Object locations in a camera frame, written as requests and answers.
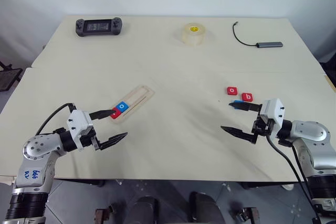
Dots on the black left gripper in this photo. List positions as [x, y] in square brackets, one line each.
[96, 142]

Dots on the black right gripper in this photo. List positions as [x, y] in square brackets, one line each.
[260, 127]

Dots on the red letter tile r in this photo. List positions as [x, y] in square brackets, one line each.
[115, 115]

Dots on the blue letter tile t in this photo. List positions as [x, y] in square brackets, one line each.
[238, 101]

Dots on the red letter tile b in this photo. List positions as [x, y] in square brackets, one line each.
[247, 97]

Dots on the blue letter tile o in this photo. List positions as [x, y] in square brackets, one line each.
[122, 106]

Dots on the red letter tile o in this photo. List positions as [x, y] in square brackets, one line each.
[231, 90]

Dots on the wooden letter tray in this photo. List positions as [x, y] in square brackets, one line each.
[139, 95]

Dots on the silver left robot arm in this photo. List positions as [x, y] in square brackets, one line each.
[34, 148]

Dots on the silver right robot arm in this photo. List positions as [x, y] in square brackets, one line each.
[309, 132]

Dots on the clear packing tape roll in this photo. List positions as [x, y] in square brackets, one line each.
[193, 36]

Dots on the black handheld game console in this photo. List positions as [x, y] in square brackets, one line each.
[98, 26]

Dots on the black metal stand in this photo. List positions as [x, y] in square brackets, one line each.
[9, 77]

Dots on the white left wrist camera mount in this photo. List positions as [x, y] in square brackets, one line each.
[78, 124]

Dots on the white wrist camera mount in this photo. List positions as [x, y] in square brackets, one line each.
[78, 124]
[273, 111]

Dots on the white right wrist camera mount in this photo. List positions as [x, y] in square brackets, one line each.
[273, 111]

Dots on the black table frame bar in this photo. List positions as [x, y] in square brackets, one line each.
[81, 182]
[262, 185]

